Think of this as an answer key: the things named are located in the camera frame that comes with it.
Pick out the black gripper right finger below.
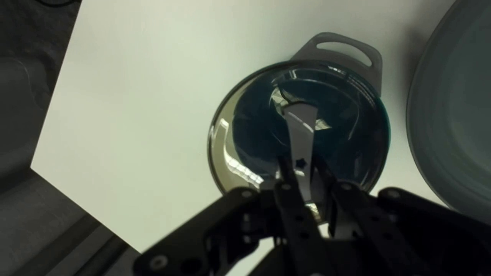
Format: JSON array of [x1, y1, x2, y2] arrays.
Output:
[[310, 152, 491, 276]]

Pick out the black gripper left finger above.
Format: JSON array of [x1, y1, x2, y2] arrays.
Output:
[[134, 154, 315, 276]]

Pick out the large grey-teal round pan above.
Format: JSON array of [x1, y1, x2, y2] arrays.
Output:
[[405, 0, 491, 212]]

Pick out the black pot grey handles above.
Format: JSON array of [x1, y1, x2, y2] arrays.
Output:
[[290, 31, 385, 99]]

